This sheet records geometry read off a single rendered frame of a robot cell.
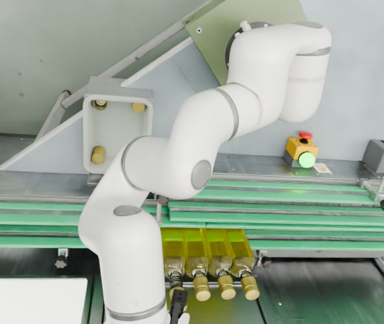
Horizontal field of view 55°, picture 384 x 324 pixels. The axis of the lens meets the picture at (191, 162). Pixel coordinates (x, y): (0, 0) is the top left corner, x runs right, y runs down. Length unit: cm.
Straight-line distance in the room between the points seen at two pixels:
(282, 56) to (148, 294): 38
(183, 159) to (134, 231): 11
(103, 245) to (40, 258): 72
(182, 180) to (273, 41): 25
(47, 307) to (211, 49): 74
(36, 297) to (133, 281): 58
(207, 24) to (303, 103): 35
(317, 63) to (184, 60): 45
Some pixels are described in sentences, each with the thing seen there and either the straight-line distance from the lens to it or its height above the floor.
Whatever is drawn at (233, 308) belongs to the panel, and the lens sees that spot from 105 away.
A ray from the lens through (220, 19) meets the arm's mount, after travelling 92.
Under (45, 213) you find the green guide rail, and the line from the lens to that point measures 103.
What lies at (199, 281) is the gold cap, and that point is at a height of 113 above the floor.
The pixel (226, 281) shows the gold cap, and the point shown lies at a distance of 90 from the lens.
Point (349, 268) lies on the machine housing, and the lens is 136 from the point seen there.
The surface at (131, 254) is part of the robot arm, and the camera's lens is 48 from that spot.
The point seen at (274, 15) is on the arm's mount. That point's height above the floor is 84.
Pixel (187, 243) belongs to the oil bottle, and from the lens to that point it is 96.
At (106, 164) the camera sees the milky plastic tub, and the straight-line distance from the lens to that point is 106.
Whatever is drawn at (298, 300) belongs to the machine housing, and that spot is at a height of 104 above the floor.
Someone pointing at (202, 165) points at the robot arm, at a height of 133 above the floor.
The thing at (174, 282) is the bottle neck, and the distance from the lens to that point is 88.
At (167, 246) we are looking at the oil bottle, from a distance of 94.
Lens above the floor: 173
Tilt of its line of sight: 60 degrees down
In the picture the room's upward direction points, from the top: 165 degrees clockwise
